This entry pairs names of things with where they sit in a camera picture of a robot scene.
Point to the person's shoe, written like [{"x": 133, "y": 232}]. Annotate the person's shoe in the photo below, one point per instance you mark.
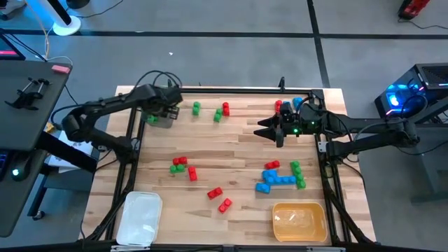
[{"x": 12, "y": 7}]

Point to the white plastic tray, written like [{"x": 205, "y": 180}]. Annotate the white plastic tray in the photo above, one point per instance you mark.
[{"x": 140, "y": 217}]

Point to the pink eraser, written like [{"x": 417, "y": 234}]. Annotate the pink eraser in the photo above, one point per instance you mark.
[{"x": 61, "y": 69}]

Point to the black clamp tool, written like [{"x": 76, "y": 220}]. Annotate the black clamp tool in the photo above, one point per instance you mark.
[{"x": 26, "y": 98}]

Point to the black round base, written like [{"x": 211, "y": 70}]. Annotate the black round base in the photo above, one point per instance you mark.
[{"x": 77, "y": 3}]

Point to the black computer tower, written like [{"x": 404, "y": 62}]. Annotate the black computer tower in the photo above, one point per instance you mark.
[{"x": 435, "y": 74}]

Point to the dark grey side table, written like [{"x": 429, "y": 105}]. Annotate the dark grey side table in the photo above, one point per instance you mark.
[{"x": 434, "y": 164}]

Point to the white metal bracket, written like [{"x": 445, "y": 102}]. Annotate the white metal bracket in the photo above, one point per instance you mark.
[{"x": 322, "y": 147}]

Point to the black computer mouse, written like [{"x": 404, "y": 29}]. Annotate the black computer mouse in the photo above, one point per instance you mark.
[{"x": 19, "y": 171}]

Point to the black monitor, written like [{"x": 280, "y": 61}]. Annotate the black monitor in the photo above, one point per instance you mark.
[{"x": 7, "y": 45}]

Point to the black metal table frame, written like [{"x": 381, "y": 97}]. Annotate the black metal table frame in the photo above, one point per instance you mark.
[{"x": 245, "y": 90}]

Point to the clear bin of green blocks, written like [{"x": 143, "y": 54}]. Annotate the clear bin of green blocks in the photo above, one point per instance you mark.
[{"x": 168, "y": 122}]

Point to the small yellow item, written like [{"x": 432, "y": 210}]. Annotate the small yellow item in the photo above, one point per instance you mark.
[{"x": 49, "y": 127}]

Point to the black keyboard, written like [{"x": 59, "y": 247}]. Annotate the black keyboard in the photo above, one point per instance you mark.
[{"x": 3, "y": 164}]

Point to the yellow plastic bin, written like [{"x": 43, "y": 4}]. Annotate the yellow plastic bin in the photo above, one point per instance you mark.
[{"x": 299, "y": 222}]

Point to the red power tool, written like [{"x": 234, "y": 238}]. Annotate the red power tool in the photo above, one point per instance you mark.
[{"x": 414, "y": 7}]

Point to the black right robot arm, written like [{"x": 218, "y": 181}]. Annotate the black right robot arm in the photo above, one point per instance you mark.
[{"x": 367, "y": 124}]

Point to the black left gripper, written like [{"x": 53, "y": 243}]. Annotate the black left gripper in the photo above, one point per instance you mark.
[{"x": 169, "y": 96}]

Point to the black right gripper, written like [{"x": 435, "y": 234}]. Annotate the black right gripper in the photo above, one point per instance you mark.
[{"x": 304, "y": 120}]

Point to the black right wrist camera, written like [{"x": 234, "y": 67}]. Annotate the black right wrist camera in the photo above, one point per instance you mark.
[{"x": 280, "y": 138}]

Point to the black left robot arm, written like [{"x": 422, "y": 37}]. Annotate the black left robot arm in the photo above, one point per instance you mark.
[{"x": 105, "y": 103}]

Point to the green toy block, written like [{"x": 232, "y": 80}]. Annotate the green toy block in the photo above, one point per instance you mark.
[
  {"x": 301, "y": 182},
  {"x": 196, "y": 108},
  {"x": 295, "y": 167},
  {"x": 218, "y": 115},
  {"x": 177, "y": 168},
  {"x": 152, "y": 119}
]

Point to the white paper sheet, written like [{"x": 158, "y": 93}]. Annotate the white paper sheet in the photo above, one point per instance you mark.
[{"x": 61, "y": 164}]

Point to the black desk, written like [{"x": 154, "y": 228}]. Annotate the black desk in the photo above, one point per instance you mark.
[{"x": 21, "y": 119}]

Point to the white pedestal stand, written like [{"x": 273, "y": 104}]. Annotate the white pedestal stand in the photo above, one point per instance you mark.
[{"x": 66, "y": 26}]

